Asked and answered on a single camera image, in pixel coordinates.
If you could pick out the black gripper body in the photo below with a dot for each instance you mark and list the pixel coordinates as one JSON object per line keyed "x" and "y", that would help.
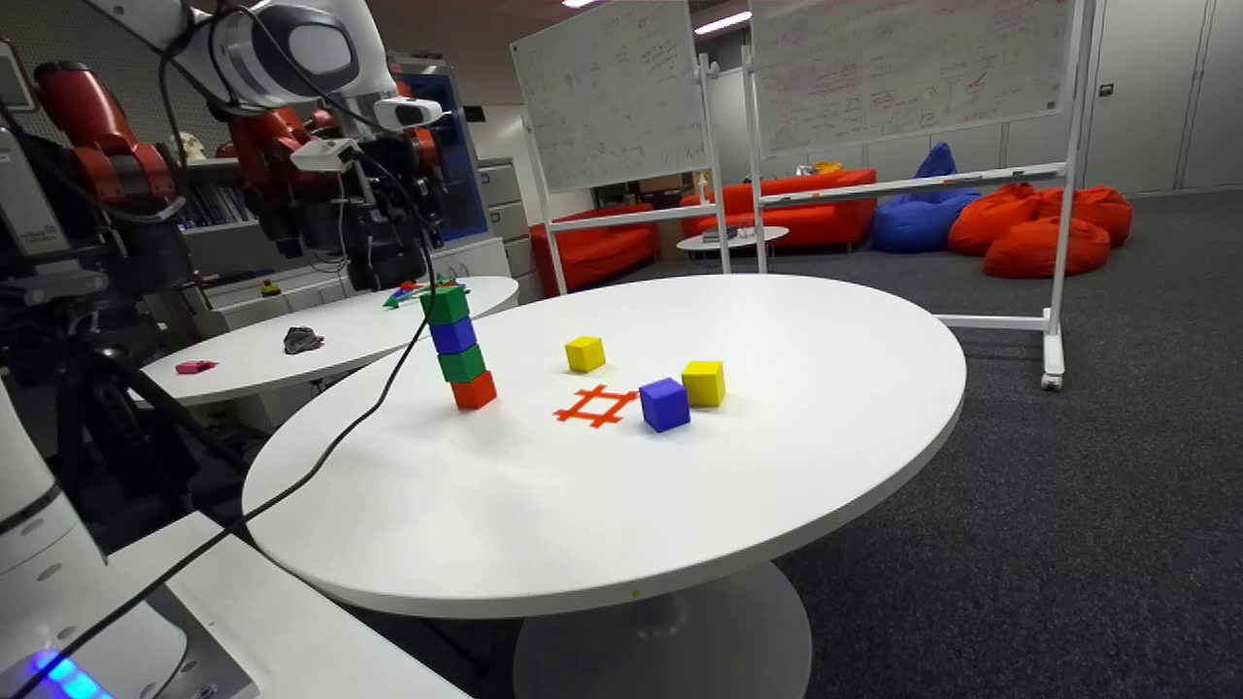
{"x": 391, "y": 195}

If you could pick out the green toy block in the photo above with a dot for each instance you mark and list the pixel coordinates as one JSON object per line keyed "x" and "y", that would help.
{"x": 464, "y": 366}
{"x": 442, "y": 304}

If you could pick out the blue toy block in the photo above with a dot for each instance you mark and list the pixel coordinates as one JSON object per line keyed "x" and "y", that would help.
{"x": 453, "y": 335}
{"x": 664, "y": 404}

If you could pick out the orange toy block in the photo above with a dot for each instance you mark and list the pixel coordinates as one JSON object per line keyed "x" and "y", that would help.
{"x": 474, "y": 388}

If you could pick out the yellow toy block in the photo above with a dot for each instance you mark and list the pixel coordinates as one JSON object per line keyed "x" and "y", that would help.
{"x": 705, "y": 383}
{"x": 584, "y": 356}

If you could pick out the small multicolour object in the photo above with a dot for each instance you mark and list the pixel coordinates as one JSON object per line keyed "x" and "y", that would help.
{"x": 400, "y": 295}

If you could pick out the white round side table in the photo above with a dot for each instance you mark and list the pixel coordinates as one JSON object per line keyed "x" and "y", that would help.
{"x": 363, "y": 322}

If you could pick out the gray lump object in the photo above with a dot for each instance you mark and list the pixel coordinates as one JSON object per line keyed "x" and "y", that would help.
{"x": 303, "y": 338}

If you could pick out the red beanbag sofa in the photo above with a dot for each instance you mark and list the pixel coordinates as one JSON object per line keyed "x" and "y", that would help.
{"x": 597, "y": 254}
{"x": 818, "y": 216}

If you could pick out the small whiteboard on stand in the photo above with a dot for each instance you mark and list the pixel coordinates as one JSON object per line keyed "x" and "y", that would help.
{"x": 608, "y": 91}

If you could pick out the small pink object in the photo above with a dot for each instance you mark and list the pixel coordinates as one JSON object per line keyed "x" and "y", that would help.
{"x": 196, "y": 366}

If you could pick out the orange tape grid mark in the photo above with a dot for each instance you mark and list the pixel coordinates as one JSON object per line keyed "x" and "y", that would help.
{"x": 597, "y": 404}

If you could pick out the small white round table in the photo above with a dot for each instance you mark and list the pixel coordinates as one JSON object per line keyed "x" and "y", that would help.
{"x": 731, "y": 239}

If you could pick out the white base unit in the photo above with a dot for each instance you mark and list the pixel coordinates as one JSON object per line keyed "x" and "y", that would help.
{"x": 256, "y": 634}

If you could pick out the blue beanbag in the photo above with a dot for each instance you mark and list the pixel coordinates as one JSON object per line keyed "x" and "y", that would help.
{"x": 918, "y": 216}

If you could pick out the large whiteboard on stand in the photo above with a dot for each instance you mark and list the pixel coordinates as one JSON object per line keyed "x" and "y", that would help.
{"x": 906, "y": 62}

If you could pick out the orange beanbag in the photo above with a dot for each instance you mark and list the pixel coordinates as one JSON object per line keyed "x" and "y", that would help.
{"x": 1048, "y": 246}
{"x": 990, "y": 219}
{"x": 1107, "y": 216}

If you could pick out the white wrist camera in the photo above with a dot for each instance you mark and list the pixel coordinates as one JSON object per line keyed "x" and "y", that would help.
{"x": 325, "y": 157}

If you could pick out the white table pedestal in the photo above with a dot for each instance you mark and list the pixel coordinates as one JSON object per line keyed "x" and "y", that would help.
{"x": 660, "y": 647}

